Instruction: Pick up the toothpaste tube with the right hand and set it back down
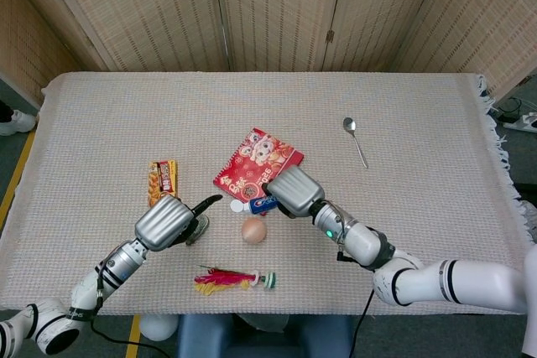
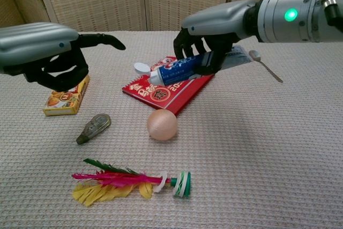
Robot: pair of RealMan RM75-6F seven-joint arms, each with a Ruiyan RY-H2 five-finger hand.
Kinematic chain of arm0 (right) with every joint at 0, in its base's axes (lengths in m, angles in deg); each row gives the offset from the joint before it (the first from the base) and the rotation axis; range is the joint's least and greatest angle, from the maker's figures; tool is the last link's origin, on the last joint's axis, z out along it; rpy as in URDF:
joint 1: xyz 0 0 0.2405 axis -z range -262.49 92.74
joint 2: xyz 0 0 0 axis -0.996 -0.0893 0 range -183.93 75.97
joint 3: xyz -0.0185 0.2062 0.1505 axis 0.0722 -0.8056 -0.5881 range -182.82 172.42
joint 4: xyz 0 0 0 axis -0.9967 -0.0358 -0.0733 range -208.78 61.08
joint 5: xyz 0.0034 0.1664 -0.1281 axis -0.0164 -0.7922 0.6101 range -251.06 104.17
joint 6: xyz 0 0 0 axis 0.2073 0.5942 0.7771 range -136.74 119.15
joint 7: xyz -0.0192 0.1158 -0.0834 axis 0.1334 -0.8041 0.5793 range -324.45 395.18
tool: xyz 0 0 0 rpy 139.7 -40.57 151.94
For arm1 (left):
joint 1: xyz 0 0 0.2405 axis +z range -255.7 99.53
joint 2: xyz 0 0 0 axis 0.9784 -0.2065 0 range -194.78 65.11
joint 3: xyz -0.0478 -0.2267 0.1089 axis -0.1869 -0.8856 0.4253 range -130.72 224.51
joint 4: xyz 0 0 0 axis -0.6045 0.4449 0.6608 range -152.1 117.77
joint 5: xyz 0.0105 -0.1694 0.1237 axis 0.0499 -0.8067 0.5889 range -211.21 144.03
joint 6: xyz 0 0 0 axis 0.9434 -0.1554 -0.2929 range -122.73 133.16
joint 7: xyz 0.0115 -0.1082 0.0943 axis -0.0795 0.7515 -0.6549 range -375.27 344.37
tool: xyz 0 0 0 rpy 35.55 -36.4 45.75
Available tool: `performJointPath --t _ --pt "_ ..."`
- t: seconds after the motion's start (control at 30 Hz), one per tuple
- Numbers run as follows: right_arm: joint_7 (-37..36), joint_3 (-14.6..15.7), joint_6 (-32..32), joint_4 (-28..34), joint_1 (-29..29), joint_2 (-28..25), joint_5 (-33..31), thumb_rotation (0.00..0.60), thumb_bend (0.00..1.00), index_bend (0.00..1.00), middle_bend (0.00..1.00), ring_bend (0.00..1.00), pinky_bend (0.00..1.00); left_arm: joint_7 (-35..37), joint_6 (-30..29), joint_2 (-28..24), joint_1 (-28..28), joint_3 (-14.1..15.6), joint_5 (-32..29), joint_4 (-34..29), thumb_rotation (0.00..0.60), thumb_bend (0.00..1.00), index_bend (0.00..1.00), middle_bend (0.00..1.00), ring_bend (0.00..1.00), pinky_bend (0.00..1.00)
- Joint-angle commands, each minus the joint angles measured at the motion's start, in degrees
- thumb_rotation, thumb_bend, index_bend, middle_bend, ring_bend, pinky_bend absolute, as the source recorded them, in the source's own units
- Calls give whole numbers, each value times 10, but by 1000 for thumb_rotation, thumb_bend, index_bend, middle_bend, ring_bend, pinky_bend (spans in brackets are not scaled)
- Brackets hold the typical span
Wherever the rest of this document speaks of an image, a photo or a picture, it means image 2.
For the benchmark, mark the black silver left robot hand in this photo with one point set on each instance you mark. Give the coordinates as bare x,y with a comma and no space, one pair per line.
34,41

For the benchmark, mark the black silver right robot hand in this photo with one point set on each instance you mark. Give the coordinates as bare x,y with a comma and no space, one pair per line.
217,21

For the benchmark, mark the blue white toothpaste tube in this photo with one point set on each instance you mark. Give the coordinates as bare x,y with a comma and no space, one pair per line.
174,72

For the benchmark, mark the metal spoon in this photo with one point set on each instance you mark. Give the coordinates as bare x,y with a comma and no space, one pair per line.
254,54

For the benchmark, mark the yellow curry box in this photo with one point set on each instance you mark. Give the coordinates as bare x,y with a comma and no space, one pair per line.
64,103

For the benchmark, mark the red spiral desk calendar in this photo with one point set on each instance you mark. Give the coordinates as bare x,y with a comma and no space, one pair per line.
160,95

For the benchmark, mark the grey correction tape dispenser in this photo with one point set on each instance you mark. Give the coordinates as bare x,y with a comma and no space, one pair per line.
95,127

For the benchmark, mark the beige woven tablecloth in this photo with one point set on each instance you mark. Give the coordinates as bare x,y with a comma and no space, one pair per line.
254,146

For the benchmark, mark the colourful feather shuttlecock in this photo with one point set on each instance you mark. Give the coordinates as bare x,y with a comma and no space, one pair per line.
120,180

